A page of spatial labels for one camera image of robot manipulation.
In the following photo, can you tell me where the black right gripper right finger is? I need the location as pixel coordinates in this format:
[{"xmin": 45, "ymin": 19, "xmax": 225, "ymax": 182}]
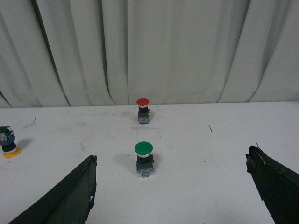
[{"xmin": 246, "ymin": 146, "xmax": 299, "ymax": 224}]

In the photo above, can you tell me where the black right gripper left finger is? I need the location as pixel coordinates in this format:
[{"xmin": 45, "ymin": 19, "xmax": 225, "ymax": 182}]
[{"xmin": 10, "ymin": 155, "xmax": 97, "ymax": 224}]

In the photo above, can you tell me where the yellow push button switch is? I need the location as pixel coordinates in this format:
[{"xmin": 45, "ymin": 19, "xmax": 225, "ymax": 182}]
[{"xmin": 0, "ymin": 126, "xmax": 21, "ymax": 158}]

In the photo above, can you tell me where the white curtain backdrop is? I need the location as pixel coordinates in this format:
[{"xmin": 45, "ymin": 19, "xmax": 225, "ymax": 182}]
[{"xmin": 0, "ymin": 0, "xmax": 299, "ymax": 108}]

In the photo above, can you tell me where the green push button switch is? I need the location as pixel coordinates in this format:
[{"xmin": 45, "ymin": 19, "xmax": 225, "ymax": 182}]
[{"xmin": 134, "ymin": 141, "xmax": 155, "ymax": 178}]

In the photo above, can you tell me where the red push button switch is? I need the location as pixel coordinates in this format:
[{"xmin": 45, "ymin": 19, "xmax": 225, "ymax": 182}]
[{"xmin": 136, "ymin": 98, "xmax": 150, "ymax": 124}]

